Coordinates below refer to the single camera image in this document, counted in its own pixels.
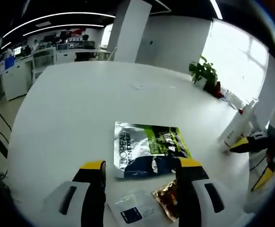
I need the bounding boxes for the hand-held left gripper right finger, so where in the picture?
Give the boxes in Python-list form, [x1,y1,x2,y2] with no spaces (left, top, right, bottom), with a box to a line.
[174,157,226,227]

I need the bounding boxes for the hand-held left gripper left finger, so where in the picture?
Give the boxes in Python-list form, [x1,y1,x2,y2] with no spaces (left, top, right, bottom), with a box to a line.
[43,160,107,227]

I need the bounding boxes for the gold foil skincare sachet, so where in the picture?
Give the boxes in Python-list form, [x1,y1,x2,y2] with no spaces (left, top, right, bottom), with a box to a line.
[151,179,183,223]

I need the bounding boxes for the red bag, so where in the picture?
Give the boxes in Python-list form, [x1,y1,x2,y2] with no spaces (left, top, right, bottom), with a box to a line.
[205,81,224,99]

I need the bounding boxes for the white skincare tube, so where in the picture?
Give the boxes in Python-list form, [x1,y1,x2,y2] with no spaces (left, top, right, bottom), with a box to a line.
[218,111,248,152]

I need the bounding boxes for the clear plastic bottle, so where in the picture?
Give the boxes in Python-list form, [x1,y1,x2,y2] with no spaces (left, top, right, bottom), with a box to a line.
[222,91,245,110]

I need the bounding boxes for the silver green skincare sachet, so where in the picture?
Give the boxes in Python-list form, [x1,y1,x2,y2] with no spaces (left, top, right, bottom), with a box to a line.
[113,121,193,179]

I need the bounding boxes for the potted green plant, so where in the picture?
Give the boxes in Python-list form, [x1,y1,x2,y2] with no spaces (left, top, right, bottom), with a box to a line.
[189,55,219,89]

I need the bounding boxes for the blue storage box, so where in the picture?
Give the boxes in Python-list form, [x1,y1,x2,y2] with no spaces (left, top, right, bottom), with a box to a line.
[4,57,16,70]

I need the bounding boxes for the clear blue-label skincare sachet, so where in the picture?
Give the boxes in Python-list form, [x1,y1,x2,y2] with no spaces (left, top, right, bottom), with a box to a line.
[107,188,172,227]

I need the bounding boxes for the white red-collared skincare pump bottle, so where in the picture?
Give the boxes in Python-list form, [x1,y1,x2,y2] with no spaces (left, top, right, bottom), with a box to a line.
[236,97,259,139]

